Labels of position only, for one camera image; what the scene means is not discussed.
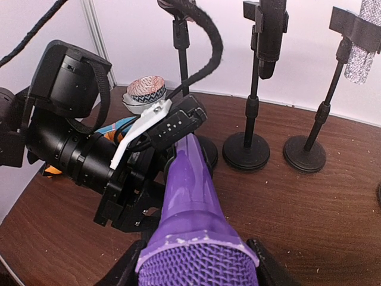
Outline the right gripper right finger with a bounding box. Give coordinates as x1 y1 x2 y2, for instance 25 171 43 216
246 239 301 286

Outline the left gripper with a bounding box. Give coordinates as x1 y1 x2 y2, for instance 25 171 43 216
93 145 175 232

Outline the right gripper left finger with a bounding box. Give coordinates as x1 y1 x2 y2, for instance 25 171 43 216
98 240 147 286

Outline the blue microphone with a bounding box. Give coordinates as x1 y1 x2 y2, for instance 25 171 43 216
97 116 136 135

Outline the purple microphone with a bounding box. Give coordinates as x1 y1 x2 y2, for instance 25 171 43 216
135 134 259 285

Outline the orange microphone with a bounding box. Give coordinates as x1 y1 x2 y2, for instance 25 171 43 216
41 128 126 177

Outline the black microphone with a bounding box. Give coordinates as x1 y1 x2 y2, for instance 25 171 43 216
255 0 289 79

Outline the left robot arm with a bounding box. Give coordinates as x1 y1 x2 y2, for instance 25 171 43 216
1 40 168 232

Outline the black mic stand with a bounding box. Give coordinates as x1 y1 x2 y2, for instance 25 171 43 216
222 1 270 171

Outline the glitter mic stand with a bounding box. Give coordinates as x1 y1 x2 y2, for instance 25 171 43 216
282 6 381 173

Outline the pink mic stand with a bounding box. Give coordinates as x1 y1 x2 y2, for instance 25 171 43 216
157 0 218 170

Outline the glitter silver microphone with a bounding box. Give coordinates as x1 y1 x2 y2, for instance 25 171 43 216
345 1 380 85

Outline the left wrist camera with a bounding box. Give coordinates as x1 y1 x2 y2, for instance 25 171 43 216
109 94 207 169

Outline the left aluminium post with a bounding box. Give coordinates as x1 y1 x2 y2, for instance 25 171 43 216
79 0 117 87

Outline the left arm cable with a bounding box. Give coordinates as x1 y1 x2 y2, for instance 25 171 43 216
0 0 224 99

